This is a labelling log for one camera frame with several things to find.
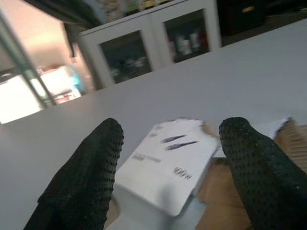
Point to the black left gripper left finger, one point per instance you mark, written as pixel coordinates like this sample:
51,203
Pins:
79,177

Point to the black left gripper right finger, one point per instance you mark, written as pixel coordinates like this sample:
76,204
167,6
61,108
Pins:
259,172

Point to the torn white cardboard box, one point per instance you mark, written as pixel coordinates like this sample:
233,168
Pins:
168,172

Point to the turquoise blue object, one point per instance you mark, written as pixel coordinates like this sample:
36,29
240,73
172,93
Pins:
77,82

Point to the white storage container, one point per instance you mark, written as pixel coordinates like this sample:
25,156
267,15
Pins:
16,98

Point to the white glass-door cabinet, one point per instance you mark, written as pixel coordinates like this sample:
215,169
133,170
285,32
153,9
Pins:
153,45

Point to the black storage box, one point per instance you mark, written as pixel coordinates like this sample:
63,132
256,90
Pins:
254,16

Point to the green metal shelf frame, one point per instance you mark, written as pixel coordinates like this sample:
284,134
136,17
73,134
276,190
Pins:
26,64

